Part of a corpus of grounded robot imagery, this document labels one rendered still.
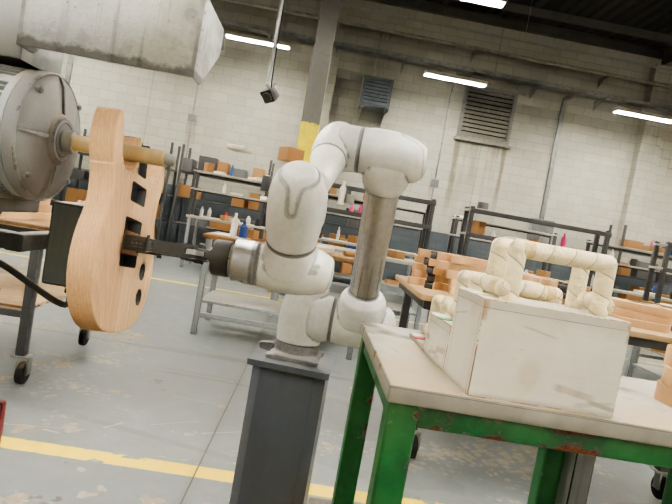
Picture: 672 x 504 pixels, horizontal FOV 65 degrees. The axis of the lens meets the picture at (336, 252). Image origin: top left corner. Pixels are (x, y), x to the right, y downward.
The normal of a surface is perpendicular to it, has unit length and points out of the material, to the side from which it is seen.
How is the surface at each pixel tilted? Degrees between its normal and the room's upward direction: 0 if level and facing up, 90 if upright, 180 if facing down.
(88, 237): 67
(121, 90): 90
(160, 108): 90
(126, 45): 90
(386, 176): 123
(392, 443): 89
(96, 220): 53
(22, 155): 102
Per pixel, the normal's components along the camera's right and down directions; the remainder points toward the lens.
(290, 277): 0.00, 0.55
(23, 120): 0.90, 0.11
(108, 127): 0.06, -0.13
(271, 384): -0.09, 0.04
